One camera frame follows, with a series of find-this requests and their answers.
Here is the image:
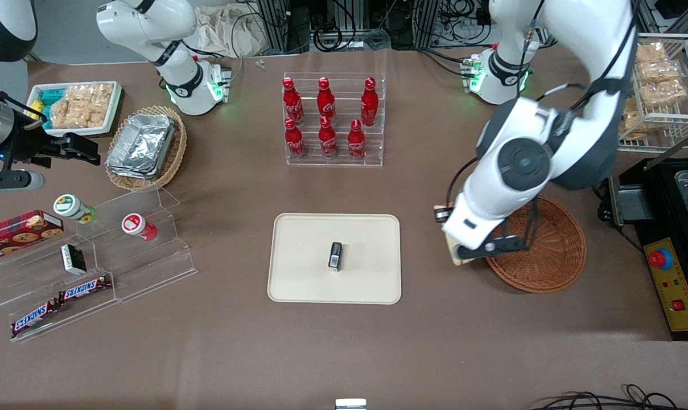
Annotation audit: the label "clear acrylic step display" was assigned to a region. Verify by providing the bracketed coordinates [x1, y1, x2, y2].
[0, 187, 199, 344]

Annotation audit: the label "black appliance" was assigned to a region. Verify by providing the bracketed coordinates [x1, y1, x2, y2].
[599, 157, 688, 342]

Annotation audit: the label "black and white small box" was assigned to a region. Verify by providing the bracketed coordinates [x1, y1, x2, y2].
[60, 244, 88, 276]

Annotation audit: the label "aluminium profile frame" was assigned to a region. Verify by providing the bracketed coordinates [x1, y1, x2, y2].
[255, 0, 310, 55]
[640, 0, 688, 36]
[413, 0, 442, 50]

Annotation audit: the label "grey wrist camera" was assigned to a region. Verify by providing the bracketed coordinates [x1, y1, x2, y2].
[456, 235, 531, 263]
[0, 170, 47, 193]

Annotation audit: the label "white wire shelf rack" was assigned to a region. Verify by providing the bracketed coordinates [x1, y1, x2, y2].
[617, 32, 688, 153]

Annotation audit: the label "light oval wicker basket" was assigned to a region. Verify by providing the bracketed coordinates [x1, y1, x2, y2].
[105, 105, 188, 192]

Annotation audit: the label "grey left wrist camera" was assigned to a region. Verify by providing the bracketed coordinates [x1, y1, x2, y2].
[456, 235, 531, 263]

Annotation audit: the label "yellow emergency stop box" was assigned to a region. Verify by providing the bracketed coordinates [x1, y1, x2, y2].
[642, 236, 688, 333]

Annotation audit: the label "stacked aluminium foil containers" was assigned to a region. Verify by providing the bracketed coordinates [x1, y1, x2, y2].
[106, 113, 178, 180]

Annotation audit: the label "beige plastic tray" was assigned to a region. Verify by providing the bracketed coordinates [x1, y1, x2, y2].
[267, 213, 402, 305]

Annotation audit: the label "clear acrylic bottle rack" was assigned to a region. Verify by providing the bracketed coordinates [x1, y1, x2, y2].
[283, 72, 387, 167]

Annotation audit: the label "rice cracker bag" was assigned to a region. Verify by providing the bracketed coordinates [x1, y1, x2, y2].
[634, 42, 688, 110]
[619, 96, 645, 136]

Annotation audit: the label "grey metal box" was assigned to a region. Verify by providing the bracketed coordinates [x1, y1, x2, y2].
[608, 177, 641, 227]

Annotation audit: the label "Snickers chocolate bar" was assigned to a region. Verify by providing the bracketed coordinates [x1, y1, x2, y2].
[10, 298, 62, 337]
[57, 275, 113, 303]

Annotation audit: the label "white rectangular tray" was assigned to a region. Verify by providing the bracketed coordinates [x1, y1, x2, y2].
[25, 80, 123, 138]

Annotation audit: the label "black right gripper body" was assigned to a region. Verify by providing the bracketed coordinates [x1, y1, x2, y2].
[2, 122, 67, 169]

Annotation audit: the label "red cookie box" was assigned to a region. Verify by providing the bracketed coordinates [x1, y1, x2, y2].
[0, 210, 65, 265]

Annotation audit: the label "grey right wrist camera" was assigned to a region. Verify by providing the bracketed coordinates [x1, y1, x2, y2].
[0, 170, 47, 193]

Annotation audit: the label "red cola bottle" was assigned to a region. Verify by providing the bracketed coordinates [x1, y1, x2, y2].
[360, 77, 380, 128]
[316, 77, 337, 126]
[284, 117, 308, 161]
[347, 119, 368, 161]
[282, 77, 305, 126]
[318, 116, 339, 159]

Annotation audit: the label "teal snack packets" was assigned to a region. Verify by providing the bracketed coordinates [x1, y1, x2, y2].
[30, 87, 61, 129]

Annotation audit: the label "red lid cup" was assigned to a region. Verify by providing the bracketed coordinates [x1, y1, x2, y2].
[121, 212, 159, 242]

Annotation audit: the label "beige cloth bag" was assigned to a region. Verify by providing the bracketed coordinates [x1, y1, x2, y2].
[193, 5, 271, 58]

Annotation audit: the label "green sunflower lid cup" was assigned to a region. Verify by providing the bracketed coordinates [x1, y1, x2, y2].
[53, 194, 98, 225]

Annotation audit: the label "rice cracker bags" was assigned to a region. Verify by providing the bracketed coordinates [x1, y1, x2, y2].
[49, 84, 114, 130]

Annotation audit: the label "round brown wicker basket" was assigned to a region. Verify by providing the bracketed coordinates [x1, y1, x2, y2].
[484, 195, 587, 294]

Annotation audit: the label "triangular sandwich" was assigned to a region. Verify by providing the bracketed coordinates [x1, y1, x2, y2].
[433, 203, 477, 267]

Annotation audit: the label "black cable bundle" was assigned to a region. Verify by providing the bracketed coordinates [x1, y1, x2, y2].
[527, 384, 688, 410]

